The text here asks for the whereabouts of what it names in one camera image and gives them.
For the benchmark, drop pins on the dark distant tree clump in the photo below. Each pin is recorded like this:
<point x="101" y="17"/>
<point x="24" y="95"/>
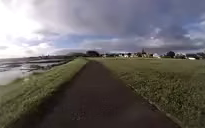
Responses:
<point x="92" y="53"/>

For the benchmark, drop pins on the dark asphalt path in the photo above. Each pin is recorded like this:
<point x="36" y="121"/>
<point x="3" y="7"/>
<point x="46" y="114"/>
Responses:
<point x="93" y="96"/>

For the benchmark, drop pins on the row of distant buildings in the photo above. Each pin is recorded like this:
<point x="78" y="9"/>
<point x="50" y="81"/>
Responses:
<point x="146" y="55"/>

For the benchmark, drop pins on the round dark tree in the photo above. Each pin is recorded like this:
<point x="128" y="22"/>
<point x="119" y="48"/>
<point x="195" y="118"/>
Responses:
<point x="170" y="54"/>

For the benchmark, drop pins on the wide grass field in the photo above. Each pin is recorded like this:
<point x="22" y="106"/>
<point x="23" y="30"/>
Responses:
<point x="170" y="80"/>

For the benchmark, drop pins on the grass bank beside water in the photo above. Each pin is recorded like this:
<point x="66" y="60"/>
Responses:
<point x="30" y="90"/>

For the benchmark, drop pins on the water with mudflats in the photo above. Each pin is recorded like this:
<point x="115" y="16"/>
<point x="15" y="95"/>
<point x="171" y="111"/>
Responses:
<point x="10" y="70"/>

